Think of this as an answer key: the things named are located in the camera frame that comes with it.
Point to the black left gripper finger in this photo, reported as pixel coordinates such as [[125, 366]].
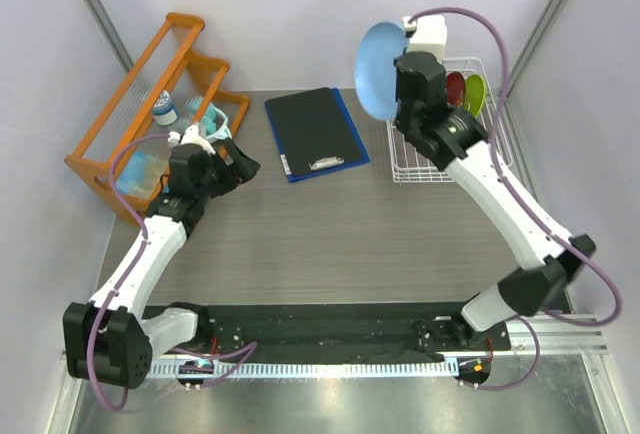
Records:
[[236, 156], [247, 168]]

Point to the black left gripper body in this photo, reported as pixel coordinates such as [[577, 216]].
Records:
[[216, 181]]

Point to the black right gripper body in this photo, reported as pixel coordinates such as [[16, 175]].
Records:
[[401, 118]]

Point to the light blue plate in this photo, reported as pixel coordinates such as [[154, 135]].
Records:
[[374, 70]]

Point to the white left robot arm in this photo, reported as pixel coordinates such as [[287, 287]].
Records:
[[107, 339]]

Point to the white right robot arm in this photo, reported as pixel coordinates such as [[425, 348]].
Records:
[[456, 143]]

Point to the orange wooden shelf rack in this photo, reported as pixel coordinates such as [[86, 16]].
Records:
[[169, 64]]

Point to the red floral plate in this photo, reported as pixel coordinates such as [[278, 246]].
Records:
[[456, 89]]

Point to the white bowl with teal items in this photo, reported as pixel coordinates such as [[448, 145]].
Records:
[[215, 123]]

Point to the lime green plate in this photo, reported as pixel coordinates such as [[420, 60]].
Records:
[[475, 95]]

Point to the blue black clipboard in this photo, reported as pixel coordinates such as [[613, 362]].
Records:
[[314, 133]]

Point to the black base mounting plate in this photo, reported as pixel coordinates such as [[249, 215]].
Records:
[[365, 333]]

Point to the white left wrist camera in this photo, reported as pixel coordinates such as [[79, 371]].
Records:
[[194, 134]]

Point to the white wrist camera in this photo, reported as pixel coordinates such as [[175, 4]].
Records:
[[194, 134], [426, 34]]

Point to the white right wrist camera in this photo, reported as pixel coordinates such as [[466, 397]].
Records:
[[426, 34]]

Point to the white slotted cable duct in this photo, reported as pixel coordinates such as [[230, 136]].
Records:
[[176, 368]]

